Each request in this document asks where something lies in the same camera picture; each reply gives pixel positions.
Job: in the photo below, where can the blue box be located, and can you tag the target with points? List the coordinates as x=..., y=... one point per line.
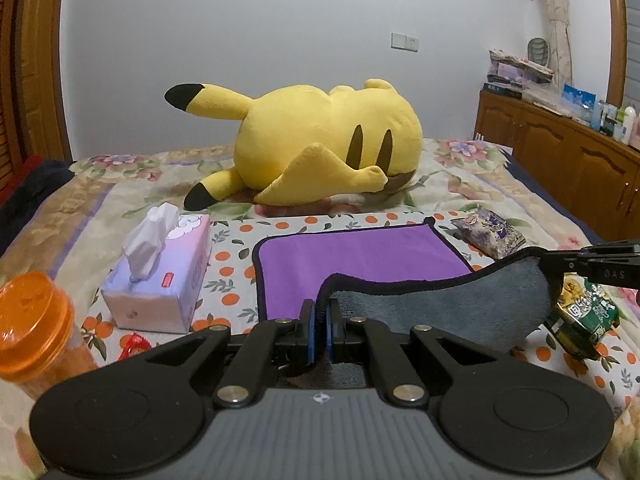
x=577, y=102

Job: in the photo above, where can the yellow plush toy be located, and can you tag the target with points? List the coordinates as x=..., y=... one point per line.
x=310, y=135

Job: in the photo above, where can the wooden door frame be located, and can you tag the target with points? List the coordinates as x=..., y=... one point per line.
x=35, y=60

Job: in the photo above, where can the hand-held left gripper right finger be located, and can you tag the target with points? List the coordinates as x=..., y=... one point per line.
x=329, y=321

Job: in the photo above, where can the white bottle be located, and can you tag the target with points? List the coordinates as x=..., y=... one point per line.
x=626, y=125

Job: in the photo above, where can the orange fruit print cloth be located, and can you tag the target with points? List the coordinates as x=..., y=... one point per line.
x=235, y=260

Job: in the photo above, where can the white wall switch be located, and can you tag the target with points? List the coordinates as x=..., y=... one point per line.
x=404, y=41

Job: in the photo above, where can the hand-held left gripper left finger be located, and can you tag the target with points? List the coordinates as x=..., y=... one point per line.
x=308, y=321

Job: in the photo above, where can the orange lidded jar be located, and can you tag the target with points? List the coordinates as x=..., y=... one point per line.
x=30, y=320

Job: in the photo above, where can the dark cloth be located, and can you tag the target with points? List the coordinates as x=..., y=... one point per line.
x=30, y=185

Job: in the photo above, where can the wooden window frame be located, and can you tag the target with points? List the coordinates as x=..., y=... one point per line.
x=617, y=35

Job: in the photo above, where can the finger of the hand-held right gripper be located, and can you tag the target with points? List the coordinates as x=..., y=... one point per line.
x=610, y=250
x=600, y=274

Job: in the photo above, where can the stack of magazines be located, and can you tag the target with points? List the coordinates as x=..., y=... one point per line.
x=520, y=72

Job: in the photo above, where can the purple snack packet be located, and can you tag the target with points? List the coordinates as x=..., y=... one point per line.
x=492, y=232

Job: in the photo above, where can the purple and grey towel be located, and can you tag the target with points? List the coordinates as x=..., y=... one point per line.
x=350, y=260

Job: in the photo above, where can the dark blue under sheet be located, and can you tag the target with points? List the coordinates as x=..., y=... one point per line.
x=545, y=195

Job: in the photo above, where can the red wrapper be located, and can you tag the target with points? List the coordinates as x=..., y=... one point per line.
x=134, y=346

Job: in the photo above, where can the green snack packet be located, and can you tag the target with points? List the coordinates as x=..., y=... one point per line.
x=585, y=317

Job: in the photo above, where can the small grey fan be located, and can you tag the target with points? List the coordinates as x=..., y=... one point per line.
x=539, y=50

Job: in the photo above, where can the beige curtain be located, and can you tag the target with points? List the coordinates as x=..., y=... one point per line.
x=557, y=25

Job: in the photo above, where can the wooden cabinet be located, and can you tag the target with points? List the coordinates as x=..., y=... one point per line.
x=550, y=150

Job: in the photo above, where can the tissue box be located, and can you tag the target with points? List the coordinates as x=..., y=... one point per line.
x=165, y=280

